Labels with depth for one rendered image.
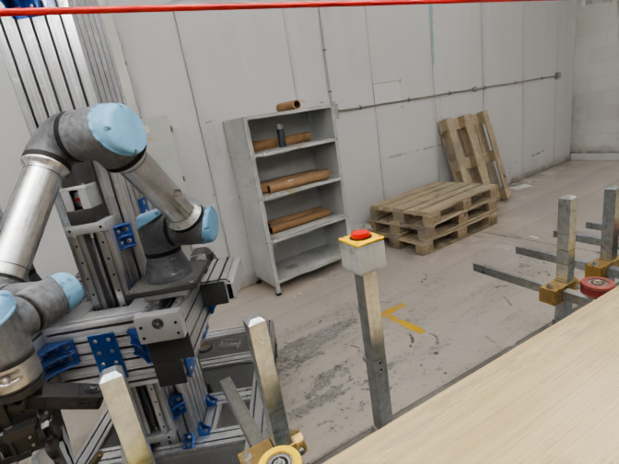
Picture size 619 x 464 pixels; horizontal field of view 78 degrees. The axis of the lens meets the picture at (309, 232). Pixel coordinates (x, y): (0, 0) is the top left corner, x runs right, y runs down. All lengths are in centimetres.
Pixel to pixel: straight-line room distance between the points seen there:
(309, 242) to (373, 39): 228
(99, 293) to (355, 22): 370
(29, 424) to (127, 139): 57
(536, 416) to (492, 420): 8
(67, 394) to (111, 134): 51
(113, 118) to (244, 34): 292
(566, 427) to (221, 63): 336
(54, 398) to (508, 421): 79
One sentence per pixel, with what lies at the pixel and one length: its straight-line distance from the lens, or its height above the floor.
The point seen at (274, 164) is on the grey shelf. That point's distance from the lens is 375.
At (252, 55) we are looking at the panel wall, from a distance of 378.
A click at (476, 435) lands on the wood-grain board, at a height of 90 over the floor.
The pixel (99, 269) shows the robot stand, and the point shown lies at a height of 108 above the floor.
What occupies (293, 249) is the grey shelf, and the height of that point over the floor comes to 21.
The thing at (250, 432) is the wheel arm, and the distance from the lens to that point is 98.
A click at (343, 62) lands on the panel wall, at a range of 431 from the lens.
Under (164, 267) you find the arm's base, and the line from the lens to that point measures 132.
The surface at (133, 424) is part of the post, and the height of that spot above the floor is 104.
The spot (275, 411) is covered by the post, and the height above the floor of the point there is 93.
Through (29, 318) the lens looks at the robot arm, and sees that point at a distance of 78.
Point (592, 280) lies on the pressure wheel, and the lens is 138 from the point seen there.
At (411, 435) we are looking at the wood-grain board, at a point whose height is 90.
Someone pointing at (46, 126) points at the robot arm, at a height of 155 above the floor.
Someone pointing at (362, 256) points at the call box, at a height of 119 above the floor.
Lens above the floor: 148
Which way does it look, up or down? 17 degrees down
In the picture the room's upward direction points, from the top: 9 degrees counter-clockwise
